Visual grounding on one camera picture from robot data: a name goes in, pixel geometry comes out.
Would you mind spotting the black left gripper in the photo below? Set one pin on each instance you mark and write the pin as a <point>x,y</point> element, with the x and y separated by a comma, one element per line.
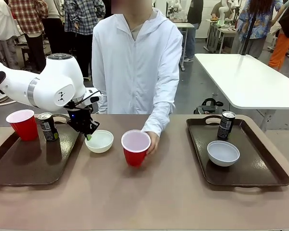
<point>80,119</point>

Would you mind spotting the cream white bowl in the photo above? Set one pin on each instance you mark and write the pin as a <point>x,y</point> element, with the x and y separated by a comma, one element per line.
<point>101,144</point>

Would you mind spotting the black drink can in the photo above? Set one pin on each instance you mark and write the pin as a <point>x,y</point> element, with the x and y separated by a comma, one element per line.
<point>226,127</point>
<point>48,130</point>

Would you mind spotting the red plastic cup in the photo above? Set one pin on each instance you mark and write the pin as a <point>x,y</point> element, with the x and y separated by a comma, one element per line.
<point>135,156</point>
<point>26,130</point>

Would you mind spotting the grey white bowl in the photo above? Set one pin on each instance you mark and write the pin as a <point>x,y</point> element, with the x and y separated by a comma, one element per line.
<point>222,154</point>

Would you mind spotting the person's right forearm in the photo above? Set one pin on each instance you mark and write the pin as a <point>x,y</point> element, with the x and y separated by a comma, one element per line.
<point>103,106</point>

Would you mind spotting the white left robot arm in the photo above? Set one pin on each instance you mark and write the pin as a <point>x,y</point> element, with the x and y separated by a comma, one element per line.
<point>55,81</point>

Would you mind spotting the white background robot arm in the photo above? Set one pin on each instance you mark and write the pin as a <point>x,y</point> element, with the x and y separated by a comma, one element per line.
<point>222,10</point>

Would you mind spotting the person's left forearm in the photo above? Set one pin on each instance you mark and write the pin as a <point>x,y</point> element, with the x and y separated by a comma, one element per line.
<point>159,118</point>

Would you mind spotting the person's left hand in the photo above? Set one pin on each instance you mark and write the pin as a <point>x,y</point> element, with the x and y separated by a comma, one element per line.
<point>154,143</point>

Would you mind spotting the person in white hoodie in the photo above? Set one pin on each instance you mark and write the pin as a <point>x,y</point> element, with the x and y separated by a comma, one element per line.
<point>135,72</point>

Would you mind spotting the brown plastic tray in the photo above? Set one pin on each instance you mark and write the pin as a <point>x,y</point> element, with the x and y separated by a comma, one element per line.
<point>255,168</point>
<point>26,166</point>

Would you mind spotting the dark stool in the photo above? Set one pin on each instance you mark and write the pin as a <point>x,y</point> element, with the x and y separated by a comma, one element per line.
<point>25,51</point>

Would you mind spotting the bystander in blue plaid shirt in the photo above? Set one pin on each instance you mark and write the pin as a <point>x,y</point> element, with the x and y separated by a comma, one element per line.
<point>82,16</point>

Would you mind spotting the black bulky device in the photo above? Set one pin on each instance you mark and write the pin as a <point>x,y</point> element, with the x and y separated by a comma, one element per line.
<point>208,106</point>

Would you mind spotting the bystander in red plaid shirt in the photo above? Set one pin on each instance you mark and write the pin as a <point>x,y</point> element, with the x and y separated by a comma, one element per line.
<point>29,16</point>

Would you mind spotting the grey background table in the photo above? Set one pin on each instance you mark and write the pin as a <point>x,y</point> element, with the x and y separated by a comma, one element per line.
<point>183,25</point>

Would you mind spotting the bystander in white top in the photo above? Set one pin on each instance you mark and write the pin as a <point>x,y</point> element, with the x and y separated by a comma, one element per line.
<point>1,21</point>

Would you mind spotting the bystander in black clothes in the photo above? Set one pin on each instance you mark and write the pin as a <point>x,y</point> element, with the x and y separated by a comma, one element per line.
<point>193,14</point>

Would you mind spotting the large white table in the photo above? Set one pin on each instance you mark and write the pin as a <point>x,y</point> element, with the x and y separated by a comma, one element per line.
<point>243,77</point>

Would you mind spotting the background work desk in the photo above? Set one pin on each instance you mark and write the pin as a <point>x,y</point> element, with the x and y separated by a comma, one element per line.
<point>219,30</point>

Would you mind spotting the bystander in blue floral shirt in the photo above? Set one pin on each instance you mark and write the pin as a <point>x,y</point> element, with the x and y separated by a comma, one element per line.
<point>253,21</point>

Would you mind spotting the bystander in orange trousers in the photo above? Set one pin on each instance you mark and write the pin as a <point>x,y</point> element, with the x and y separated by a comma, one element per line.
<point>280,48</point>

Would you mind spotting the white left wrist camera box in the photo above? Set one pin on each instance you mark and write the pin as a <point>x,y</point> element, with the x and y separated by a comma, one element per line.
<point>92,96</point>

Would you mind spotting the black camera pole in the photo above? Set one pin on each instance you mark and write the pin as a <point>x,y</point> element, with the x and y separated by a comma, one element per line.
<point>250,29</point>

